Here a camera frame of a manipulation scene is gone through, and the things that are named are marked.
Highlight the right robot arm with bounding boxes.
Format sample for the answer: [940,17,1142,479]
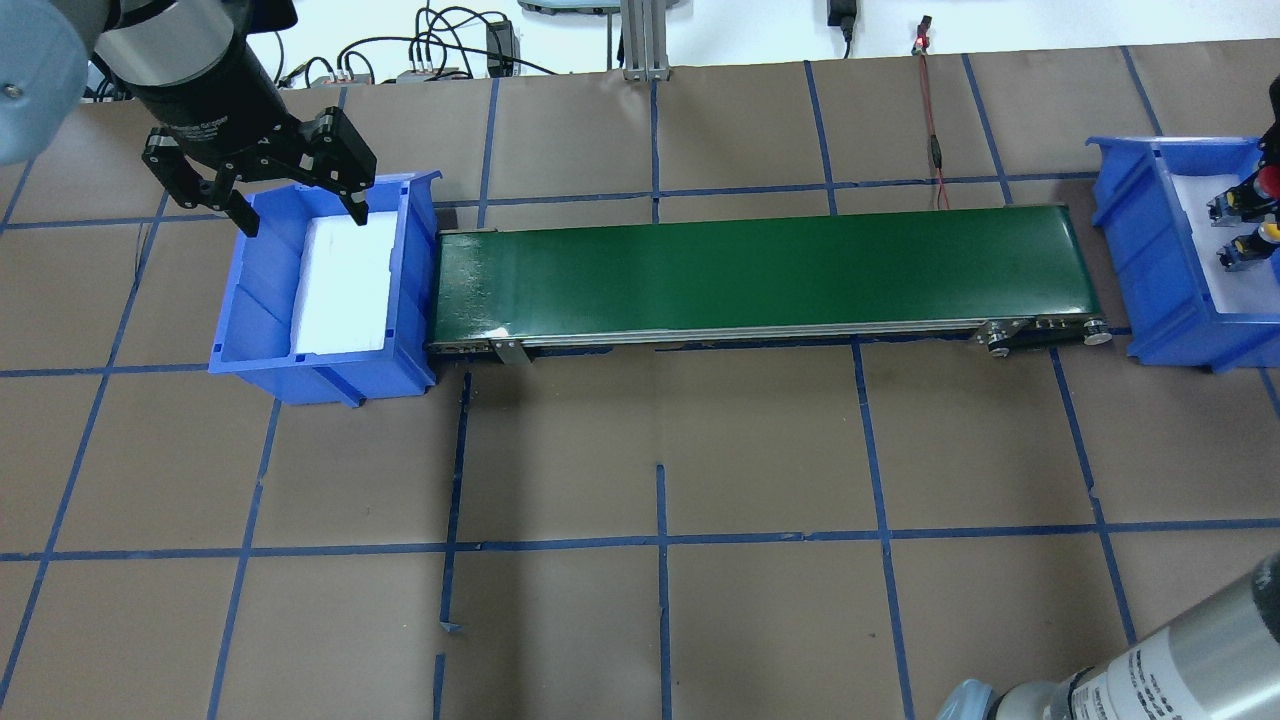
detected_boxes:
[938,555,1279,719]

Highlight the white foam pad source bin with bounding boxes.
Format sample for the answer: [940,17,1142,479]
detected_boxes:
[291,211,398,354]

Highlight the red push button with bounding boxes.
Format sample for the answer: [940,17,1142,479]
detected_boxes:
[1208,165,1279,227]

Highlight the aluminium profile post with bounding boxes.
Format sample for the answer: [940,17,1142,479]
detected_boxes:
[620,0,671,82]

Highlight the white foam pad target bin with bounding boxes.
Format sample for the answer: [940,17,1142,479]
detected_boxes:
[1171,174,1279,314]

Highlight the blue bin with buttons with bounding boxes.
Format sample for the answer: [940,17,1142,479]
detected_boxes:
[207,170,442,407]

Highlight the blue empty bin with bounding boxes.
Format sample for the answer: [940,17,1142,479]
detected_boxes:
[1091,136,1279,372]

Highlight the black power adapter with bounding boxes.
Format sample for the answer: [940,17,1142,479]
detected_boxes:
[485,19,520,78]

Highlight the yellow push button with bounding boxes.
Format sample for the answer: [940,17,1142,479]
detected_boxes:
[1219,222,1279,272]

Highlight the green conveyor belt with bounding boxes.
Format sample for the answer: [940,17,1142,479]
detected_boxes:
[428,205,1112,361]

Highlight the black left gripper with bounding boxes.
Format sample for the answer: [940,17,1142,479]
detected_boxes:
[142,106,378,238]

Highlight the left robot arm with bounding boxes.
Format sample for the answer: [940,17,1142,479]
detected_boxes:
[1,1,376,237]

